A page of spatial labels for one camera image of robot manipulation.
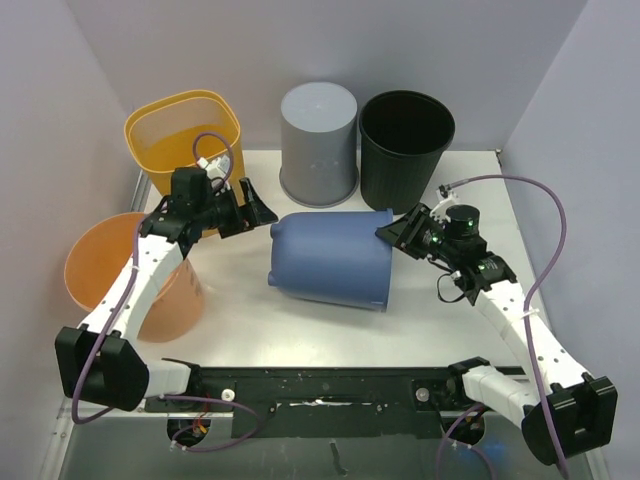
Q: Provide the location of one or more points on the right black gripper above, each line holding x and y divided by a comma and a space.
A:
415, 235

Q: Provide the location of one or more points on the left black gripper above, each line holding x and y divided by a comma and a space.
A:
242, 219

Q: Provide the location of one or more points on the blue plastic bucket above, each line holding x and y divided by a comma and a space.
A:
333, 257

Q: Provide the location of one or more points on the black ribbed waste bin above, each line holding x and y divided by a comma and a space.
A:
403, 136

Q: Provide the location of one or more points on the grey plastic bucket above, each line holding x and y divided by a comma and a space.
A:
318, 144

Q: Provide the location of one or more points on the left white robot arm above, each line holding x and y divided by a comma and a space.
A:
97, 360

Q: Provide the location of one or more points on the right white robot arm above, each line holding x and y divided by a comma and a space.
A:
565, 410

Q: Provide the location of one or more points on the yellow mesh waste bin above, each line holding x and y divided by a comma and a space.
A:
177, 130

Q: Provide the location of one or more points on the orange plastic bucket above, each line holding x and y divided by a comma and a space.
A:
99, 256

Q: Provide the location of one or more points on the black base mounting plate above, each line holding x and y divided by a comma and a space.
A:
327, 402

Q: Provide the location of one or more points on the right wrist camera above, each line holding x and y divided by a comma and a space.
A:
447, 199

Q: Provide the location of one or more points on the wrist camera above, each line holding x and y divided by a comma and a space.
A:
447, 199
217, 168

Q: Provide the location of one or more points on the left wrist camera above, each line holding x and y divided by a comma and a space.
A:
217, 168

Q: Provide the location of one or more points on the aluminium frame rail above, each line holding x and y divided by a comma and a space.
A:
186, 431

